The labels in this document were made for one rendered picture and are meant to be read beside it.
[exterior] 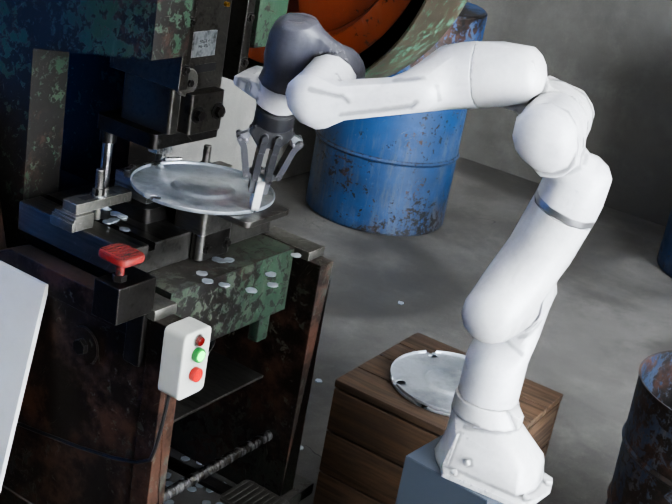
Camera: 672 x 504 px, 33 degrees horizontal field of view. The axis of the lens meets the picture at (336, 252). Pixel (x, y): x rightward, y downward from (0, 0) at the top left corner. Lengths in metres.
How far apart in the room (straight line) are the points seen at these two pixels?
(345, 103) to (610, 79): 3.56
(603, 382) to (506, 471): 1.64
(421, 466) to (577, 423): 1.32
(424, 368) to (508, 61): 1.00
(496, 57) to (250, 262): 0.73
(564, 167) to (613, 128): 3.55
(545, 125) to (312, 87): 0.39
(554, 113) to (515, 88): 0.09
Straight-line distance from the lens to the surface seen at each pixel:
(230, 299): 2.29
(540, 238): 1.90
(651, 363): 2.74
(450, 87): 1.86
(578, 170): 1.86
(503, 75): 1.85
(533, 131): 1.80
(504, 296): 1.90
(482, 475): 2.08
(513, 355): 2.03
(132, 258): 1.97
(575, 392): 3.55
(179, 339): 2.03
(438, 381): 2.59
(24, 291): 2.29
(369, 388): 2.54
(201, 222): 2.24
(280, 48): 1.96
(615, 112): 5.37
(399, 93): 1.85
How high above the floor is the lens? 1.54
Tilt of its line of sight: 21 degrees down
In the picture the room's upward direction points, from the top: 10 degrees clockwise
